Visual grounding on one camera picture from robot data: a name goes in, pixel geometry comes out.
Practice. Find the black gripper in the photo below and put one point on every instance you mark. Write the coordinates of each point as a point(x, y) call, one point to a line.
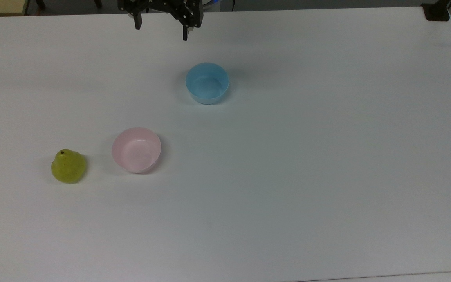
point(159, 4)

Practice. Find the green pear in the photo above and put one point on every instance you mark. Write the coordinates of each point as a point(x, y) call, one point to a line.
point(68, 167)

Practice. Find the blue plastic bowl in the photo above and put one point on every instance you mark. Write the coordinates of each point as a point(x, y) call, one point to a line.
point(207, 83)

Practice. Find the pink plastic bowl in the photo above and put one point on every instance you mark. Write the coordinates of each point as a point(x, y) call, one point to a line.
point(136, 150)

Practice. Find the dark furniture leg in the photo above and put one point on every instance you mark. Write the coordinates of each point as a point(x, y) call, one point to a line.
point(40, 4)
point(98, 3)

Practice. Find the black corner clamp mount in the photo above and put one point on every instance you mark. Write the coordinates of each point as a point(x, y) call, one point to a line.
point(437, 11)

